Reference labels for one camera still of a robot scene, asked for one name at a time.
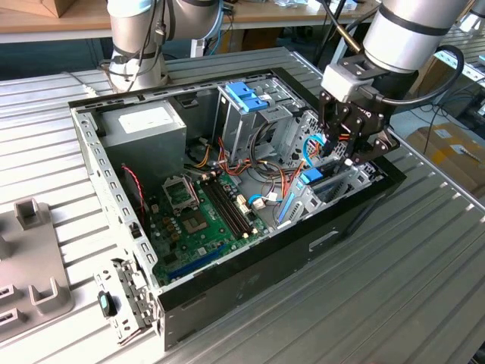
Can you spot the grey power supply unit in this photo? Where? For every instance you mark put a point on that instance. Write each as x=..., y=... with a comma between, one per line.
x=148, y=151

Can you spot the blue expansion slot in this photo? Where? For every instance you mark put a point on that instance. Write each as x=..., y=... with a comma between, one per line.
x=197, y=263

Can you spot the green motherboard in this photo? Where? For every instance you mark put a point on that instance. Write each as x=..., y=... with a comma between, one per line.
x=218, y=242

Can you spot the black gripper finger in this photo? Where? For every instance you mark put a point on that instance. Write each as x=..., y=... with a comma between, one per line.
x=380, y=146
x=335, y=117

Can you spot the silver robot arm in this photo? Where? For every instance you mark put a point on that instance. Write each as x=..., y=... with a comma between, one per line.
x=409, y=34

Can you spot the cardboard box white label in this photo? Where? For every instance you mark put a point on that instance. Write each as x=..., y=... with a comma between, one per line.
x=454, y=159

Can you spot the long wooden desk white legs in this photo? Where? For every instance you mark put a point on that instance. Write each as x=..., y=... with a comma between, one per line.
x=265, y=16

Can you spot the metal optical drive cage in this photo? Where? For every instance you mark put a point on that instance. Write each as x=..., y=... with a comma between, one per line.
x=242, y=132

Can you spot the grey parts rack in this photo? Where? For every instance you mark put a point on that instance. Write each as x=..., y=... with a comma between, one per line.
x=34, y=250

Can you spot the metal slat table frame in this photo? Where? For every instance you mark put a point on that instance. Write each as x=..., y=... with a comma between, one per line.
x=473, y=70

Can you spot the small brown cardboard box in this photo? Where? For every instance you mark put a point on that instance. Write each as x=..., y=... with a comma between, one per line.
x=70, y=7

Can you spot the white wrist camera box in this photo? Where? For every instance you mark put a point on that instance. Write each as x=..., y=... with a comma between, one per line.
x=337, y=81

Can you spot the black RAM slot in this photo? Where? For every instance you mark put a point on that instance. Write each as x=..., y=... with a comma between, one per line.
x=235, y=204
x=226, y=208
x=230, y=206
x=222, y=210

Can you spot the blue plastic drive latch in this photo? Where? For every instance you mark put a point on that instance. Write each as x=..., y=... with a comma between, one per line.
x=246, y=99

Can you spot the metal disk bay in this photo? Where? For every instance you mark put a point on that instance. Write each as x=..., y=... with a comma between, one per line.
x=310, y=204

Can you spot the open black PC case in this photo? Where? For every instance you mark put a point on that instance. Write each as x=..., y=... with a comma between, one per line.
x=246, y=288

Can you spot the hard disk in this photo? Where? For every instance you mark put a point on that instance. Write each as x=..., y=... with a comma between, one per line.
x=312, y=177

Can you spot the small black plastic latch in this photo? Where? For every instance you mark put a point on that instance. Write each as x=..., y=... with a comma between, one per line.
x=106, y=303

